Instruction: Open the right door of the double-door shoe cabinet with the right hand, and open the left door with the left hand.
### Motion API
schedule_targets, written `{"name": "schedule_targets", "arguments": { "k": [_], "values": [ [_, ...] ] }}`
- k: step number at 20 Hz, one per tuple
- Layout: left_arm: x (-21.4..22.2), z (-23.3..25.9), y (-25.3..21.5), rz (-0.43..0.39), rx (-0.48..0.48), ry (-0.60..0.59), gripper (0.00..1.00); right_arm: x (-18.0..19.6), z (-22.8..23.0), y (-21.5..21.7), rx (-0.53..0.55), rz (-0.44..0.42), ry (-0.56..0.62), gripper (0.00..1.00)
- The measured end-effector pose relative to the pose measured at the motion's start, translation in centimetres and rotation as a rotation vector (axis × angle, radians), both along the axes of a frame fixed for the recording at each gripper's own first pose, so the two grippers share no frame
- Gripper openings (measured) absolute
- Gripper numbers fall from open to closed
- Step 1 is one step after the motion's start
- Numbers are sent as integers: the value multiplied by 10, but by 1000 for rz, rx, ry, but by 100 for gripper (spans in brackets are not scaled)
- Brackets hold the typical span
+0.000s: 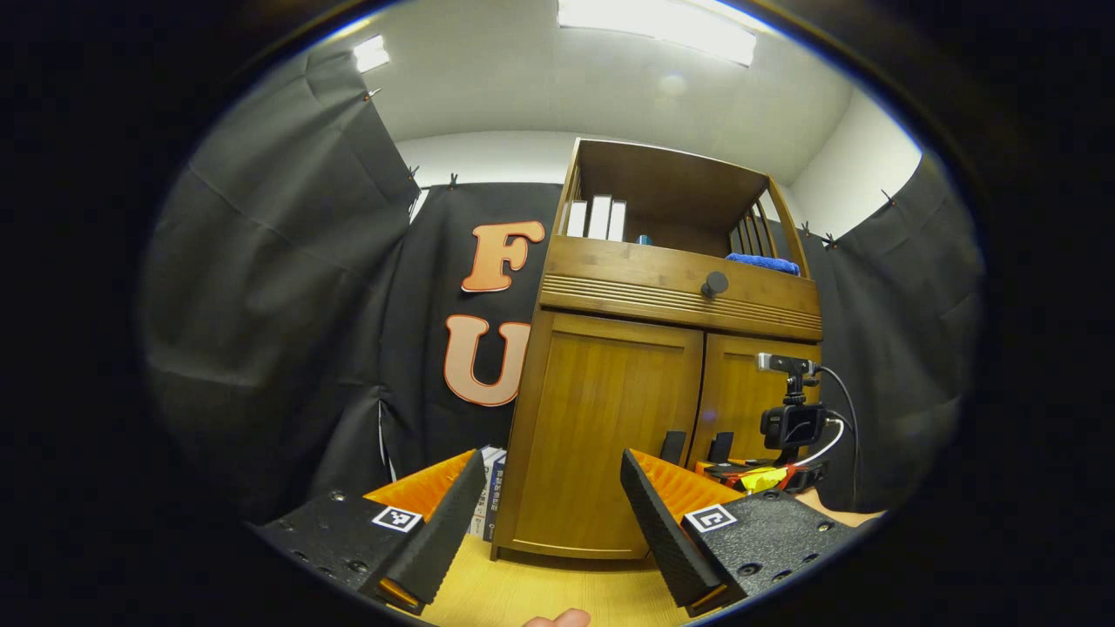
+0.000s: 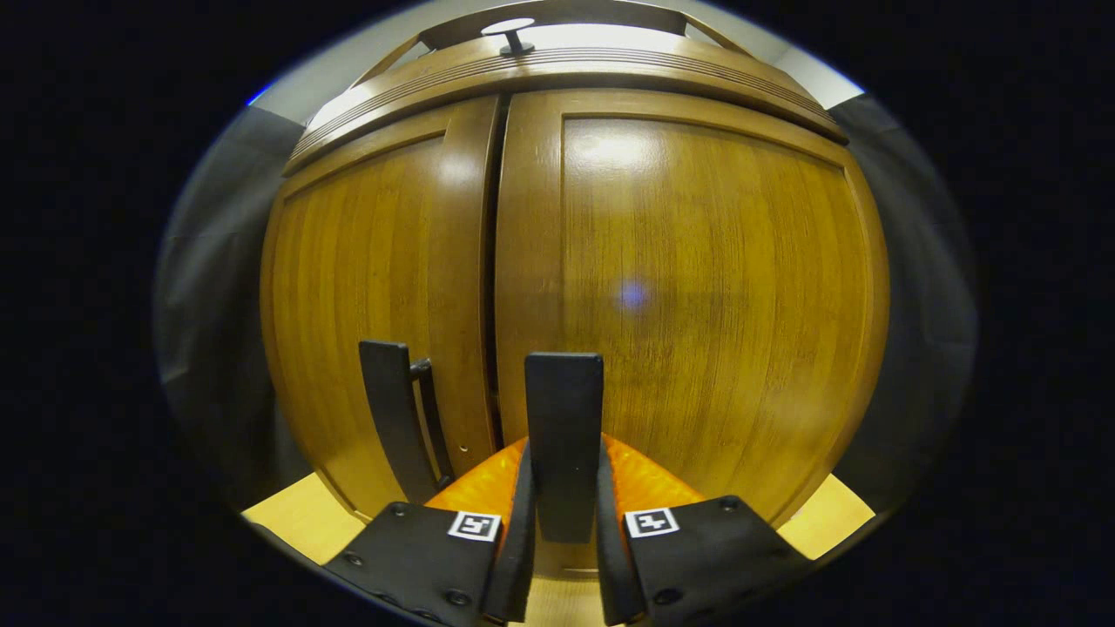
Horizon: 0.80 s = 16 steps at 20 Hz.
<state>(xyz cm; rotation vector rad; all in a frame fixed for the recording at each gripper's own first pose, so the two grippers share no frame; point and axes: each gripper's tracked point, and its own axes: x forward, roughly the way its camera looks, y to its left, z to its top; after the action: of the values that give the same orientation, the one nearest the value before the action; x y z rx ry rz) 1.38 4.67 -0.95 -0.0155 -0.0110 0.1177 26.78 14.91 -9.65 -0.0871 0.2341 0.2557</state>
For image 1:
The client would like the small ceiling light panel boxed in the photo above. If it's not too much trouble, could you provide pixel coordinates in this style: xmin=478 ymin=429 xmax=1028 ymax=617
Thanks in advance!
xmin=353 ymin=35 xmax=391 ymax=73

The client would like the blue towel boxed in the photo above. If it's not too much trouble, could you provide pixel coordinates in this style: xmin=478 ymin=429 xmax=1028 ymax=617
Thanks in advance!
xmin=726 ymin=253 xmax=801 ymax=277

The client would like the white cable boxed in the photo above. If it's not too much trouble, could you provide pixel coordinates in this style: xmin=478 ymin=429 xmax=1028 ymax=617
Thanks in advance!
xmin=794 ymin=418 xmax=848 ymax=469

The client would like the wooden double-door shoe cabinet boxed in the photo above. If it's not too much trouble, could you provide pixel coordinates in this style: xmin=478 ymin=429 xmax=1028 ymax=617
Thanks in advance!
xmin=490 ymin=138 xmax=824 ymax=561

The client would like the blue box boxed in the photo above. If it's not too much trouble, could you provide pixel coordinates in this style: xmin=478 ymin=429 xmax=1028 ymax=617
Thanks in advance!
xmin=484 ymin=453 xmax=508 ymax=543

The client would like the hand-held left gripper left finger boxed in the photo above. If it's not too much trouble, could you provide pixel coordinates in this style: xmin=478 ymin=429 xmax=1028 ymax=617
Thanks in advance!
xmin=248 ymin=449 xmax=487 ymax=617

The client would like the ribbed wooden drawer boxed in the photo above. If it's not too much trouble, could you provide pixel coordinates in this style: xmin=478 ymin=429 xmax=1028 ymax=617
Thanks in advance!
xmin=538 ymin=235 xmax=824 ymax=342

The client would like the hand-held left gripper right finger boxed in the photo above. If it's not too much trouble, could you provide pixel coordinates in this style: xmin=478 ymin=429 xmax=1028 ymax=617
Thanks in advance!
xmin=621 ymin=448 xmax=863 ymax=617

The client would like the wooden cabinet door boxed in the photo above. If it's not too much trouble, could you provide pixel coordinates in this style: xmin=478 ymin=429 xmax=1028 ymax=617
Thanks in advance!
xmin=505 ymin=311 xmax=705 ymax=558
xmin=686 ymin=334 xmax=822 ymax=475

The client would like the black backdrop cloth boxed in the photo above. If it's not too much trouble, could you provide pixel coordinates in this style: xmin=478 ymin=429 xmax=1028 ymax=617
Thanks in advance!
xmin=139 ymin=48 xmax=985 ymax=523

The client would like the black cable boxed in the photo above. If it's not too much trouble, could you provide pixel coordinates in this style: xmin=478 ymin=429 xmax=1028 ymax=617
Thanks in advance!
xmin=817 ymin=364 xmax=862 ymax=510

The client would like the white box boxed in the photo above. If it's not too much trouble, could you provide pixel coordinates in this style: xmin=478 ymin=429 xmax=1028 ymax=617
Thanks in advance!
xmin=470 ymin=446 xmax=499 ymax=539

